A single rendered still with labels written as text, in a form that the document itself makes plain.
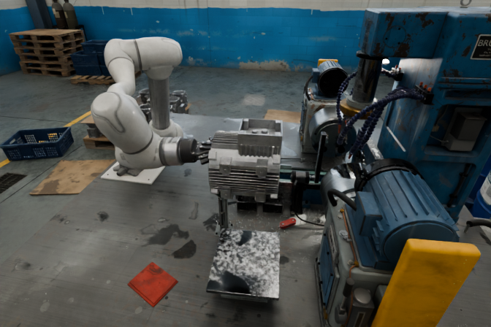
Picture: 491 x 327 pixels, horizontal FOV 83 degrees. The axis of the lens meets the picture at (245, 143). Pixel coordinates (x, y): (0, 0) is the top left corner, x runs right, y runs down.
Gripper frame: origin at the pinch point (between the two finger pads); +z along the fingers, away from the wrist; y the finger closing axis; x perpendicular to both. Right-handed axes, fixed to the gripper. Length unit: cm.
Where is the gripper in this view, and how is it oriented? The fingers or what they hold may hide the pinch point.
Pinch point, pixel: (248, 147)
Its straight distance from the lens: 82.0
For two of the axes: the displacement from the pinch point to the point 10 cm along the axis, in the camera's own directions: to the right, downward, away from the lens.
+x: 1.2, 8.6, 4.9
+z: 9.9, -0.5, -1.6
